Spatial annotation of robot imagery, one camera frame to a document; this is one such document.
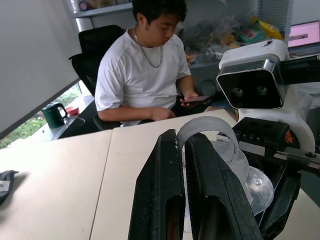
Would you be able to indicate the man in white t-shirt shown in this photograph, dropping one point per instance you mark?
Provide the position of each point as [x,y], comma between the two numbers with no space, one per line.
[130,75]

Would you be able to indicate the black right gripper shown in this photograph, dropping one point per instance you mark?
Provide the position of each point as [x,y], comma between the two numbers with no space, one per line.
[262,135]

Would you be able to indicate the red bowl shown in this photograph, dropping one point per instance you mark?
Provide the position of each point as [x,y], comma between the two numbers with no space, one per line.
[72,110]

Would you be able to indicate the clear plastic measuring cup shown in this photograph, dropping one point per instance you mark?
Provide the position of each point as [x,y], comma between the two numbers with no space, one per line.
[260,190]

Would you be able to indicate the black office chair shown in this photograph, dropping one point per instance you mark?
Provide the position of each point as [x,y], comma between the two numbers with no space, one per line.
[92,50]

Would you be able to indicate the pink laptop screen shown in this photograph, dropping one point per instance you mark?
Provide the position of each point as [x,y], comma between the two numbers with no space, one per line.
[303,33]

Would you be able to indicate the man's left hand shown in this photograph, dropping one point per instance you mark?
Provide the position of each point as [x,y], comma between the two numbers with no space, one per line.
[190,95]

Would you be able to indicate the pile of bagged toys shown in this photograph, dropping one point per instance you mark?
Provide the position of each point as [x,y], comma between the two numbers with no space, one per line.
[235,32]

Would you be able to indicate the dark grey cloth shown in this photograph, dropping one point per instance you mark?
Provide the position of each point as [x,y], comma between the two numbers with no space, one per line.
[5,186]

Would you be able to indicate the black smartphone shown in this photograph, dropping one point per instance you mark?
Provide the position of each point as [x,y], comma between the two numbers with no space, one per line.
[197,99]

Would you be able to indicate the green electric kettle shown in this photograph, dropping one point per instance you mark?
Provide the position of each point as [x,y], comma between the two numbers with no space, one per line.
[53,115]

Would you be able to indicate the white wall shelf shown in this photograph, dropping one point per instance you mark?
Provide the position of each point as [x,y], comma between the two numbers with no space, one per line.
[102,11]

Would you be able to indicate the man's right hand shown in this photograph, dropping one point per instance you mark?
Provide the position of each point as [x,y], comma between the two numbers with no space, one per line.
[163,114]

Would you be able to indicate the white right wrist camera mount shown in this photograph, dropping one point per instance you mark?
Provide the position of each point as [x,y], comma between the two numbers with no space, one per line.
[250,53]

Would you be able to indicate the frosted translucent plastic cup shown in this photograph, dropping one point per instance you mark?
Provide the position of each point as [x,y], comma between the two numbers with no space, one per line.
[207,123]

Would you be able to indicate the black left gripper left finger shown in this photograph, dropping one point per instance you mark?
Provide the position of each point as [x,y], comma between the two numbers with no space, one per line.
[157,190]

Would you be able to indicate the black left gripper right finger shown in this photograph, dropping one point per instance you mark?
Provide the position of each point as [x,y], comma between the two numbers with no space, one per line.
[215,190]

